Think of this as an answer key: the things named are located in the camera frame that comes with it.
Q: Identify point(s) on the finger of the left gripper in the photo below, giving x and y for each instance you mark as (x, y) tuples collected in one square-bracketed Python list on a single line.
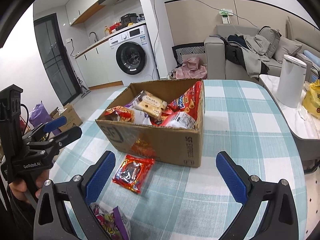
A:
[(50, 127), (57, 138)]

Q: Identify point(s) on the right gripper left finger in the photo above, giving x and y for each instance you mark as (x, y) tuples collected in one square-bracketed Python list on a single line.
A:
[(51, 218)]

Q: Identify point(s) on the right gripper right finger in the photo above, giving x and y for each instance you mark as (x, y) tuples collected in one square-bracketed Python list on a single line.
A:
[(280, 216)]

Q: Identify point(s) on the small red snack packet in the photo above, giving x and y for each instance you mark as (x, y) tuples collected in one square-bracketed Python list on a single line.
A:
[(132, 172)]

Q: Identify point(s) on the nougat cracker package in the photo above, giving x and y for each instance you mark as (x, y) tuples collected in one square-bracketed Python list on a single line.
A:
[(151, 105)]

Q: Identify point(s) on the red white snack packet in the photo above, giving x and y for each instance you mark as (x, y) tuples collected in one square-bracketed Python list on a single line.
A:
[(179, 120)]

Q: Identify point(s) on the white noodle snack bag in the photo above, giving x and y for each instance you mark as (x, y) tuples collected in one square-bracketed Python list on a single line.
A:
[(120, 113)]

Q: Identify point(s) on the red chips bag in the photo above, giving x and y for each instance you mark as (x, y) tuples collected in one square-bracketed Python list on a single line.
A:
[(189, 101)]

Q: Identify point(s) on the left hand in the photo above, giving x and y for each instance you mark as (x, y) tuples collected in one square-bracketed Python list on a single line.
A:
[(19, 187)]

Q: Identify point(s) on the purple bag on floor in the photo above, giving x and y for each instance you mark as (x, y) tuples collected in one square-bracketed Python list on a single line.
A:
[(39, 115)]

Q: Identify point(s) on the cardboard box on floor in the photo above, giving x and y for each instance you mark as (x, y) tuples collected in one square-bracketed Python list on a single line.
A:
[(70, 114)]

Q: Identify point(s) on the purple candy bag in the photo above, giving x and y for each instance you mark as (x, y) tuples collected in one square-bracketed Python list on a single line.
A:
[(114, 222)]

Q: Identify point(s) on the black glass door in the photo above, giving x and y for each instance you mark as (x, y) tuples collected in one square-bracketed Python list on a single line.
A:
[(55, 59)]

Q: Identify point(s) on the purple white snack bag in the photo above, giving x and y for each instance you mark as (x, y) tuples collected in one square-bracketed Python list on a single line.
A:
[(136, 101)]

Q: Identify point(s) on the white side table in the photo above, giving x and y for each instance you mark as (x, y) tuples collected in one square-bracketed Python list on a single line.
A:
[(303, 126)]

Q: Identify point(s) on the teal plaid tablecloth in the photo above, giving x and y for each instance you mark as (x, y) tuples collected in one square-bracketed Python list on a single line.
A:
[(178, 202)]

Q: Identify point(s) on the cardboard SF express box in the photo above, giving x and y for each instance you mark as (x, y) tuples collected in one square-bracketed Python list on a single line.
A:
[(177, 146)]

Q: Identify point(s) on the yellow plastic bag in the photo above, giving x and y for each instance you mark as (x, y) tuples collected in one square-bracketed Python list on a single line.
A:
[(311, 100)]

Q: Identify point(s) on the white washing machine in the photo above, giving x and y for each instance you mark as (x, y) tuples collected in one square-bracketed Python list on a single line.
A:
[(133, 55)]

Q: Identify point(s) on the white electric kettle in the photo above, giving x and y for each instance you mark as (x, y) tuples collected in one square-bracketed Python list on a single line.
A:
[(292, 77)]

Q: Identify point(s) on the patterned black white chair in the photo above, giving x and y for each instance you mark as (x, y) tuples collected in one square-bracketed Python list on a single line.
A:
[(188, 49)]

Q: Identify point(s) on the pink cloth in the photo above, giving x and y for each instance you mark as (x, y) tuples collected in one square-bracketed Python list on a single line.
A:
[(191, 68)]

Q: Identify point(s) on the grey sofa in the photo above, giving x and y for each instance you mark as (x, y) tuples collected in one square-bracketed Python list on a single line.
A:
[(219, 68)]

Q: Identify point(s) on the pile of clothes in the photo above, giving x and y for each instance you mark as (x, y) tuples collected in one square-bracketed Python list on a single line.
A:
[(250, 52)]

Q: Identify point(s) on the grey cushion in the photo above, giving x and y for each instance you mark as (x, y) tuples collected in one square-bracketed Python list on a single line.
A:
[(286, 47)]

